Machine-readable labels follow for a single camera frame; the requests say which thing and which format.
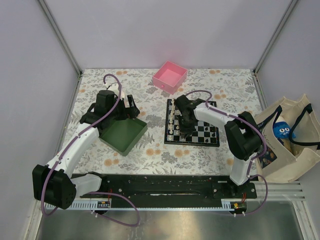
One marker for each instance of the blue cartoon face package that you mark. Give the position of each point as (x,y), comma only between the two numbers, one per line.
(281,130)

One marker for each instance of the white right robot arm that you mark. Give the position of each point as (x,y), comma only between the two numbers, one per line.
(243,137)

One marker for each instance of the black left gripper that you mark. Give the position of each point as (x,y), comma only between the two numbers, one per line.
(132,112)

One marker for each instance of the green plastic tray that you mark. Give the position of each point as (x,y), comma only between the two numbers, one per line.
(123,135)

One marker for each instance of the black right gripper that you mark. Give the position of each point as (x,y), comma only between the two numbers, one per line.
(184,132)

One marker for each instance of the pink plastic box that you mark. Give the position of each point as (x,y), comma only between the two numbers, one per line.
(169,77)

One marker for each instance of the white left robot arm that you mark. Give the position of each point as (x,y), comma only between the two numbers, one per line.
(53,183)

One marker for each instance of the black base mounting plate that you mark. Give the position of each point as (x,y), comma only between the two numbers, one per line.
(171,191)

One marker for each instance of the white slotted cable duct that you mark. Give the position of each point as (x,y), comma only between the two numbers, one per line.
(90,204)

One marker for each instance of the aluminium rail frame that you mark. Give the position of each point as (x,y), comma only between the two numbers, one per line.
(280,191)

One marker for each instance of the floral patterned table mat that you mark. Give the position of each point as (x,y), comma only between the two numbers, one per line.
(233,90)

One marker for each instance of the cream canvas tote bag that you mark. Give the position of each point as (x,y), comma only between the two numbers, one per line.
(285,160)

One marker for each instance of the black white chess board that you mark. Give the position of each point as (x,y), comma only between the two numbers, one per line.
(204,134)

